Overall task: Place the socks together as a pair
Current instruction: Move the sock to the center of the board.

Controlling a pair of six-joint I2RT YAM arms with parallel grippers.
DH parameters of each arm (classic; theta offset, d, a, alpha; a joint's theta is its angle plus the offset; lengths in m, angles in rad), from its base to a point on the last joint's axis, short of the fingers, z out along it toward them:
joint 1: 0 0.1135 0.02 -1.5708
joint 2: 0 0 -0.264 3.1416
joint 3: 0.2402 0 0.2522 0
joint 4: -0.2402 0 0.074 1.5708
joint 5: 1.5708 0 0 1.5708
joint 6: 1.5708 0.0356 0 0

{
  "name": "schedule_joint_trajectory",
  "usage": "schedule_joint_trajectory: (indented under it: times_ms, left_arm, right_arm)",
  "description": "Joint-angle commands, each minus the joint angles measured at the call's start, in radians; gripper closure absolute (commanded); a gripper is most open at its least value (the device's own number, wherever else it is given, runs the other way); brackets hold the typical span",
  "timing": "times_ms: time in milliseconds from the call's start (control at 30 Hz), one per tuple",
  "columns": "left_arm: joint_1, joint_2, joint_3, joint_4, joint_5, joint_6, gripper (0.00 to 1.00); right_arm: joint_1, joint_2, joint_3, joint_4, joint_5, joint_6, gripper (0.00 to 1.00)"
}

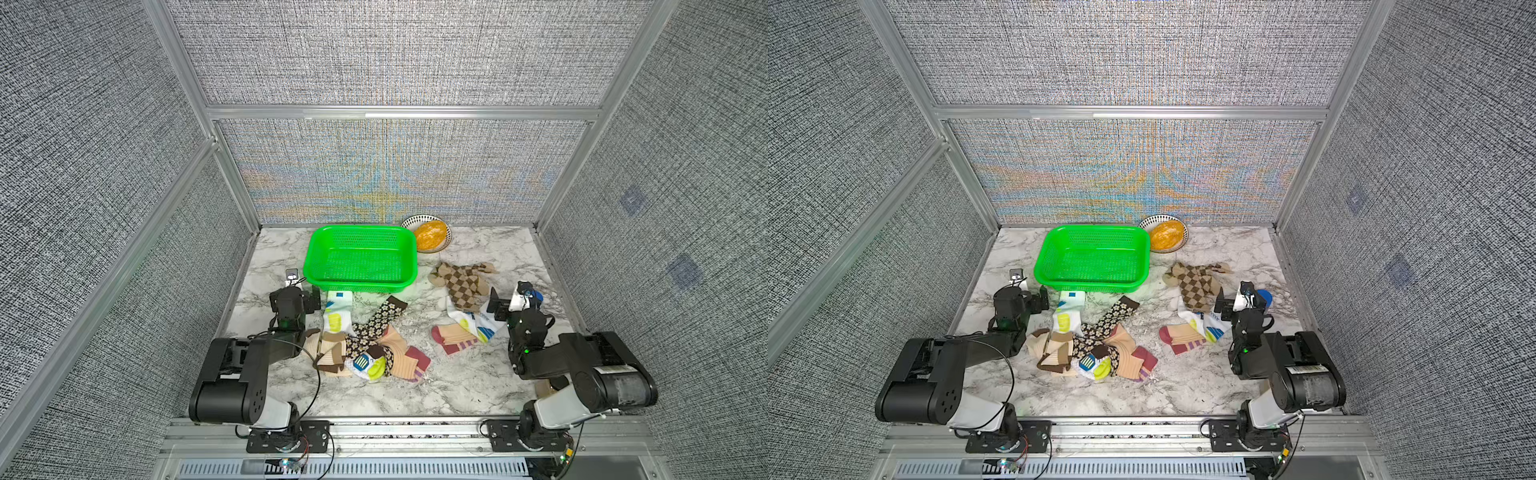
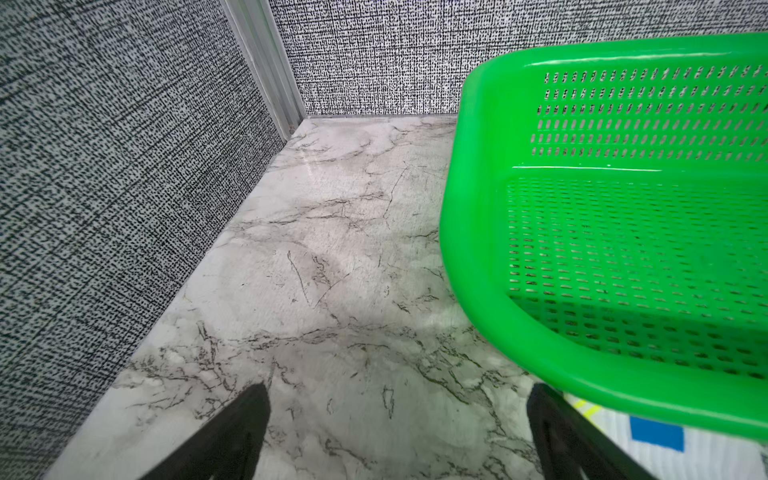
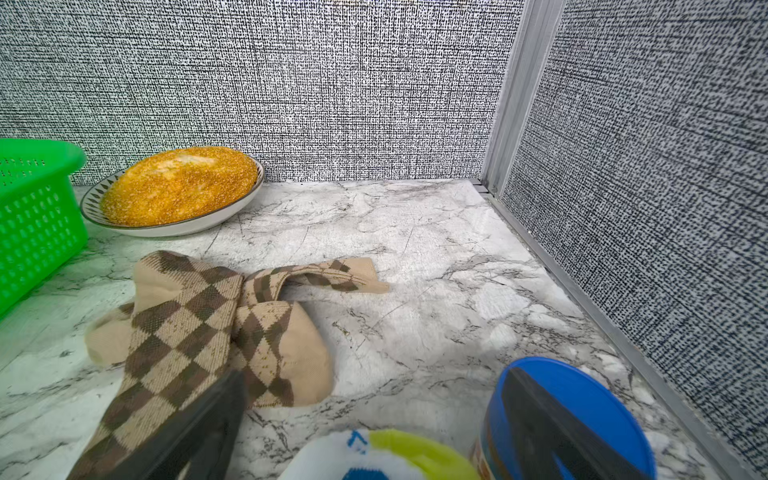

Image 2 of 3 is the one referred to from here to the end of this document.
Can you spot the white sock blue yellow patches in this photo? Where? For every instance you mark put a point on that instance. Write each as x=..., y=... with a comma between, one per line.
x=670, y=451

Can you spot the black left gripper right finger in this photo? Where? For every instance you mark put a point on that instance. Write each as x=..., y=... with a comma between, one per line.
x=569, y=446

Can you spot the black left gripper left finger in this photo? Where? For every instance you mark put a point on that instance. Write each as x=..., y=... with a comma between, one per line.
x=227, y=447

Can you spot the green plastic basket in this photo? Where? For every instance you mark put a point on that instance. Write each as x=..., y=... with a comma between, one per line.
x=604, y=223

